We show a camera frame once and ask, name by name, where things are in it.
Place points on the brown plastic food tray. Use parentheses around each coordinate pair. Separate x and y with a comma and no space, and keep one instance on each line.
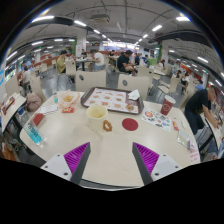
(141,108)

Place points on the crumpled paper food wrapper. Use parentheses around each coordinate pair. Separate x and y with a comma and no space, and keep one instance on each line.
(68,99)

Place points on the red cardboard box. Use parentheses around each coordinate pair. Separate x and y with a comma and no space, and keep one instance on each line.
(38,119)

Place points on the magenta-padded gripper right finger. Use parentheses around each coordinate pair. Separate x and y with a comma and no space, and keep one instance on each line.
(146,157)

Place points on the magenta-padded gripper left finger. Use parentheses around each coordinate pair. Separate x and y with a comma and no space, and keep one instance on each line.
(77,157)

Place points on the clear plastic bottle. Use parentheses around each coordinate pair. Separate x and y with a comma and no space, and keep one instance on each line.
(33,133)

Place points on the red paper cup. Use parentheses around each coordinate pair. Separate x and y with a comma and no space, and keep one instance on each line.
(167,106)

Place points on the clear plastic packet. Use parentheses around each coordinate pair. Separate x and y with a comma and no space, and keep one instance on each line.
(184,139)

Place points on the person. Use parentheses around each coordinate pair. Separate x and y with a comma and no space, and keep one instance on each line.
(99,59)
(61,62)
(26,76)
(197,105)
(124,61)

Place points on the crumpled white napkin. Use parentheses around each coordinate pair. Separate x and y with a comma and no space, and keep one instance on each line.
(134,95)

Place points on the flat round red coaster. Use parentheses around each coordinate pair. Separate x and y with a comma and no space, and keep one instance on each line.
(130,124)

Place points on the cream chair holding bag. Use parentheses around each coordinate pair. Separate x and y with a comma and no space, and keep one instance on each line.
(36,86)

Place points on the pink bag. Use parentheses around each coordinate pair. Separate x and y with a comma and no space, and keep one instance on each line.
(33,101)

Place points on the red sauce packet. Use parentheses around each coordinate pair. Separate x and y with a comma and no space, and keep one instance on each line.
(68,110)
(175,125)

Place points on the ceiling air conditioner unit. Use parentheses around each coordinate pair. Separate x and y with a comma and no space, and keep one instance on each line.
(100,17)

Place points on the ceiling lights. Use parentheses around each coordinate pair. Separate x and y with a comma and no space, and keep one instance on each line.
(43,18)

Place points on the colourful sticker leaflet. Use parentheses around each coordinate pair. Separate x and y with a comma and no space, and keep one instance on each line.
(156,119)

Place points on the cream chair with oval hole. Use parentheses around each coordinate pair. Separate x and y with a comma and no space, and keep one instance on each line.
(135,85)
(91,80)

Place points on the cream neighbouring table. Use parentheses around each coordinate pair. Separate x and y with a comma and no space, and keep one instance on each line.
(13,113)

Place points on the dark tray with food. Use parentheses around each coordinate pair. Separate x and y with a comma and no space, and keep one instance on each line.
(8,105)

